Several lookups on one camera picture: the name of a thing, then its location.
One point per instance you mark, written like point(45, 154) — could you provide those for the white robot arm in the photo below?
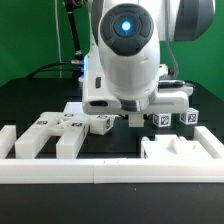
point(123, 71)

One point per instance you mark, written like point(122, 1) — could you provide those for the white marker sheet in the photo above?
point(73, 107)

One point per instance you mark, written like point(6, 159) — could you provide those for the white chair back frame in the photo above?
point(70, 128)

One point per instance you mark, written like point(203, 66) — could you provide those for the white U-shaped fence frame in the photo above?
point(120, 170)

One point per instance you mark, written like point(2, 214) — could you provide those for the white chair seat plate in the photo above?
point(172, 147)

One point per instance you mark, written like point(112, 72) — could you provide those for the black camera stand pole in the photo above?
point(70, 6)

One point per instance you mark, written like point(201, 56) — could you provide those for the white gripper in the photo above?
point(169, 98)

